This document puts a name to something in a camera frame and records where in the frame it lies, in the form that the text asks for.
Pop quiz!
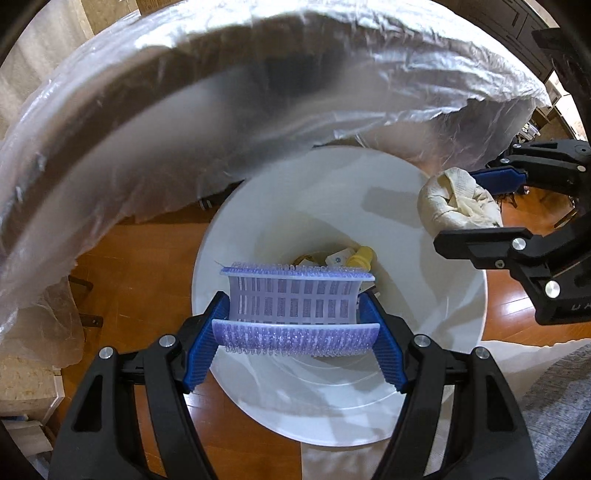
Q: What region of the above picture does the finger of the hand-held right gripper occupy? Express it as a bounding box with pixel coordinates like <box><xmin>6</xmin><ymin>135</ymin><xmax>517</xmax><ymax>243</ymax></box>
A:
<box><xmin>433</xmin><ymin>226</ymin><xmax>566</xmax><ymax>271</ymax></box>
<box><xmin>468</xmin><ymin>141</ymin><xmax>583</xmax><ymax>195</ymax></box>

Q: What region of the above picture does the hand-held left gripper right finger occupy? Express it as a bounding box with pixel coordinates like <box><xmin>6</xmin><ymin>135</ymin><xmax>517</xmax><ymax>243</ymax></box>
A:
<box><xmin>358</xmin><ymin>293</ymin><xmax>539</xmax><ymax>480</ymax></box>

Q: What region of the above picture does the dark wooden cabinet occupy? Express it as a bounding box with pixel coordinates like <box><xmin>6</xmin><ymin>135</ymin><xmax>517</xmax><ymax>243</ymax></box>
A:
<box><xmin>475</xmin><ymin>0</ymin><xmax>555</xmax><ymax>81</ymax></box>

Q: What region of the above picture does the white cardboard box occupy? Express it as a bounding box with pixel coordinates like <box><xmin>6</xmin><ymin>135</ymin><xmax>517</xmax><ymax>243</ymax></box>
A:
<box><xmin>0</xmin><ymin>418</ymin><xmax>54</xmax><ymax>467</ymax></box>

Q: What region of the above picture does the white medicine box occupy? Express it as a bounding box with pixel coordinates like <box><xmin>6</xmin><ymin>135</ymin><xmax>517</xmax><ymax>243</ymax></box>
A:
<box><xmin>323</xmin><ymin>248</ymin><xmax>355</xmax><ymax>269</ymax></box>

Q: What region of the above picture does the beige speckled box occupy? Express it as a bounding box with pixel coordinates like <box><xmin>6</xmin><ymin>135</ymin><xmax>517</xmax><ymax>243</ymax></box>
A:
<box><xmin>0</xmin><ymin>353</ymin><xmax>65</xmax><ymax>423</ymax></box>

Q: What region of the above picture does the dark furniture leg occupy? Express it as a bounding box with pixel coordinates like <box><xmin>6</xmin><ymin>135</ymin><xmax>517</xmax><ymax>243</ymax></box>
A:
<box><xmin>69</xmin><ymin>274</ymin><xmax>105</xmax><ymax>328</ymax></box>

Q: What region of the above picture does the white plastic bin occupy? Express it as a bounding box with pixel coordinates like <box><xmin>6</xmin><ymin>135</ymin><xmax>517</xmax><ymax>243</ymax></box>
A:
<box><xmin>191</xmin><ymin>147</ymin><xmax>489</xmax><ymax>448</ymax></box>

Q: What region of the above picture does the clear plastic bin liner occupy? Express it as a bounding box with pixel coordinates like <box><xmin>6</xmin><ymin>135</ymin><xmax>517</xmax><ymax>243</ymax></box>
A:
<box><xmin>0</xmin><ymin>0</ymin><xmax>552</xmax><ymax>365</ymax></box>

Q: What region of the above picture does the beige curtain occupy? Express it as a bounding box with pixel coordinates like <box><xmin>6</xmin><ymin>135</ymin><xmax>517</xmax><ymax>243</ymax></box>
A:
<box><xmin>0</xmin><ymin>0</ymin><xmax>139</xmax><ymax>139</ymax></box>

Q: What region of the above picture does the white paper towel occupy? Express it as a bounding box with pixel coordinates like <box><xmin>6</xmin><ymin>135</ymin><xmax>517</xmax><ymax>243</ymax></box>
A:
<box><xmin>418</xmin><ymin>167</ymin><xmax>504</xmax><ymax>236</ymax></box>

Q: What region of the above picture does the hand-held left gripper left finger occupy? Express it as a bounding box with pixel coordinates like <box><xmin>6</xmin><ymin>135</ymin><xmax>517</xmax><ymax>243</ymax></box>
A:
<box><xmin>48</xmin><ymin>293</ymin><xmax>232</xmax><ymax>480</ymax></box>

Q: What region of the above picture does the grey rug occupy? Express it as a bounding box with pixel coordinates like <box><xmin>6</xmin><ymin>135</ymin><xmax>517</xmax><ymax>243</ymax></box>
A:
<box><xmin>517</xmin><ymin>344</ymin><xmax>591</xmax><ymax>480</ymax></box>

